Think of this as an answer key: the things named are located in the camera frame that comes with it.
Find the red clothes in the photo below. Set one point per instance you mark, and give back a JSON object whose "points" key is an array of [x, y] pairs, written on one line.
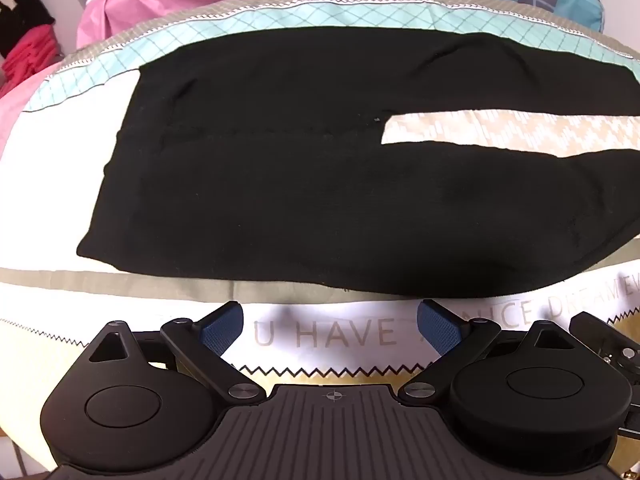
{"points": [[30, 52]]}

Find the patterned bed quilt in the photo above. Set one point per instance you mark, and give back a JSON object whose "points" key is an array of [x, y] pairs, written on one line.
{"points": [[60, 185]]}

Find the pink bed sheet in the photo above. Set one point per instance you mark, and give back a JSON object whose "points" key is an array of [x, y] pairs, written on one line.
{"points": [[17, 110]]}

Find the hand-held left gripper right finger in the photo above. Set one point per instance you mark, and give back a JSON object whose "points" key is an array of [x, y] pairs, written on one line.
{"points": [[440, 329]]}

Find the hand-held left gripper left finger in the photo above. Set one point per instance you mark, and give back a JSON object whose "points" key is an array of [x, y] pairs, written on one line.
{"points": [[223, 331]]}

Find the black pants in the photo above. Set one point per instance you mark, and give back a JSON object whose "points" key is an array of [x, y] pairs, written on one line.
{"points": [[300, 185]]}

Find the dark clothes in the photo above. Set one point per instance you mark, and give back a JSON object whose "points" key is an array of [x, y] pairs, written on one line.
{"points": [[25, 10]]}

